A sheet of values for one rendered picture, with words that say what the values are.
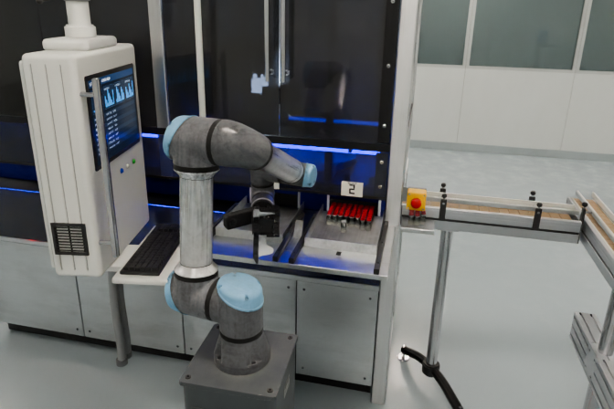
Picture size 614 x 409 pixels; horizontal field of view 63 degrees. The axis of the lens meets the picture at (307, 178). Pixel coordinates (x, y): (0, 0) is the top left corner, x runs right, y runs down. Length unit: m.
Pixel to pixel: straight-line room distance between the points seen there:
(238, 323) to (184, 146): 0.47
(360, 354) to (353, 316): 0.19
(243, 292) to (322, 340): 1.09
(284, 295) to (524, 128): 4.93
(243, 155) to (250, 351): 0.52
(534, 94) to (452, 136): 1.05
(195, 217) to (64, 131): 0.60
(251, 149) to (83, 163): 0.69
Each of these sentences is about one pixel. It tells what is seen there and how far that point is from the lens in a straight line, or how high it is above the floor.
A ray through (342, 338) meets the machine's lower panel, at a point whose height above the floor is 0.32.
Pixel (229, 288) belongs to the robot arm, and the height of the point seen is 1.02.
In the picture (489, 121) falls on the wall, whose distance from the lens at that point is 6.65.
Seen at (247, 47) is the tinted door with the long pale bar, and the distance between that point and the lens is 1.99.
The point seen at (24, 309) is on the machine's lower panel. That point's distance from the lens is 3.05.
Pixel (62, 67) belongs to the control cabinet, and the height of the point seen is 1.51.
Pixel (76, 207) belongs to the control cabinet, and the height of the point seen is 1.06.
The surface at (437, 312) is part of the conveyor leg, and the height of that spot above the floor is 0.43.
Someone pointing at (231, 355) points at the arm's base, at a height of 0.84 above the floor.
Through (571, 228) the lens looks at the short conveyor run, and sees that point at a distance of 2.21.
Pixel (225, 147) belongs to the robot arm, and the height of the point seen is 1.38.
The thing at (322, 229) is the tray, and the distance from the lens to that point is 1.96.
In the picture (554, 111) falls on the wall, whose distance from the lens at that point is 6.74.
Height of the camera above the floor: 1.70
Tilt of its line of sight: 19 degrees down
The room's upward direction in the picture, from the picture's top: 1 degrees clockwise
